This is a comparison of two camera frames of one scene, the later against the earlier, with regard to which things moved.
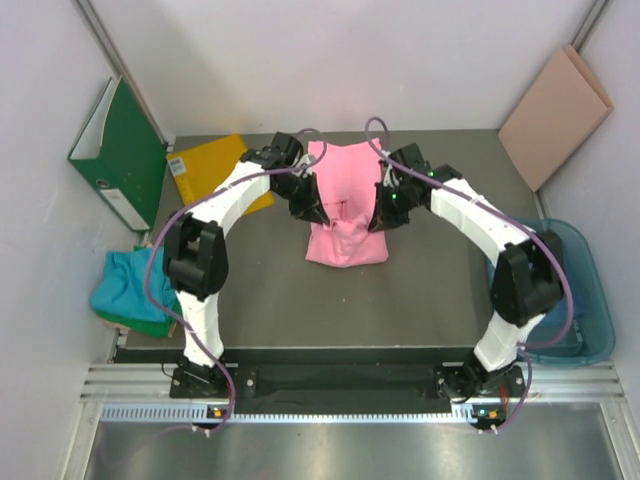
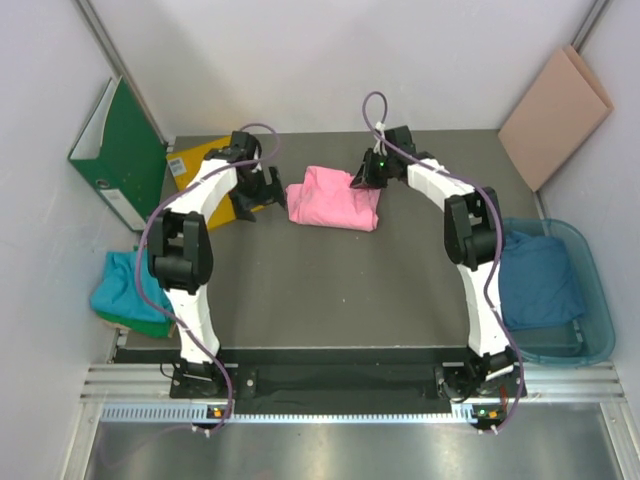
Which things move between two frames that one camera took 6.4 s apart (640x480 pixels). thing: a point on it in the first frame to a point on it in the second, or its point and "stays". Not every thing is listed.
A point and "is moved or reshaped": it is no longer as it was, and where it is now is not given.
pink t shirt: [346, 178] is moved or reshaped
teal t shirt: [134, 282] stays
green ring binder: [122, 153] stays
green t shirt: [144, 326] stays
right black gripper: [383, 218] to [367, 181]
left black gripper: [310, 207] to [264, 195]
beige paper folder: [555, 118] stays
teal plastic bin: [581, 331] stays
